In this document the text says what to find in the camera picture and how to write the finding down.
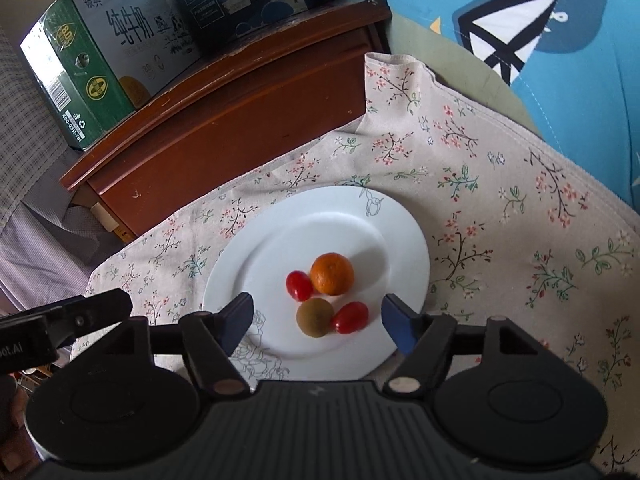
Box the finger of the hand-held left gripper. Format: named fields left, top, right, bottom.
left=41, top=288, right=134, bottom=350

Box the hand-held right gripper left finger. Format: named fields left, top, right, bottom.
left=111, top=292, right=254, bottom=398

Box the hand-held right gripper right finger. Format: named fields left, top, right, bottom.
left=381, top=294, right=528, bottom=397

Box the oblong red cherry tomato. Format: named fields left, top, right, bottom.
left=330, top=301, right=370, bottom=335

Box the small red cherry tomato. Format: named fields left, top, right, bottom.
left=286, top=270, right=314, bottom=302

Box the white plate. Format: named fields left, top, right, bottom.
left=203, top=186, right=432, bottom=381

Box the brown kiwi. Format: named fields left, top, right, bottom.
left=296, top=297, right=335, bottom=337

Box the orange tangerine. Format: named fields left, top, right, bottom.
left=310, top=253, right=355, bottom=296

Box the grey checkered cloth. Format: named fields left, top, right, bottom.
left=0, top=30, right=126, bottom=311

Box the floral tablecloth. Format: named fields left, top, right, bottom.
left=70, top=52, right=640, bottom=476

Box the brown wooden nightstand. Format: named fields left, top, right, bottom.
left=59, top=0, right=392, bottom=242

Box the green milk carton box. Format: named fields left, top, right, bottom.
left=20, top=0, right=203, bottom=152

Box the blue printed cushion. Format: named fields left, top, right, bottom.
left=326, top=0, right=640, bottom=206

